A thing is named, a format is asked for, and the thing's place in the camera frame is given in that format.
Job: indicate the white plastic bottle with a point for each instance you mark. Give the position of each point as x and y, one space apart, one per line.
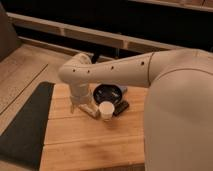
90 109

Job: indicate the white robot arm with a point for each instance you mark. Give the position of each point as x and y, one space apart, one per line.
178 109

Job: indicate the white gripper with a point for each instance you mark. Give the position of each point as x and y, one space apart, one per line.
79 100

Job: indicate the white wall shelf rail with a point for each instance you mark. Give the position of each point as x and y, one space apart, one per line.
89 35

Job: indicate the black rectangular bar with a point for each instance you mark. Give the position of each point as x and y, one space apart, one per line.
121 107

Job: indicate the black ceramic bowl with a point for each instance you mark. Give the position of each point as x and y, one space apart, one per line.
104 92

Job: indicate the white paper cup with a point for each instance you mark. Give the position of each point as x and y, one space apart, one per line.
106 110

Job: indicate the dark grey floor mat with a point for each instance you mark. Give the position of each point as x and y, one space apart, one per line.
22 141

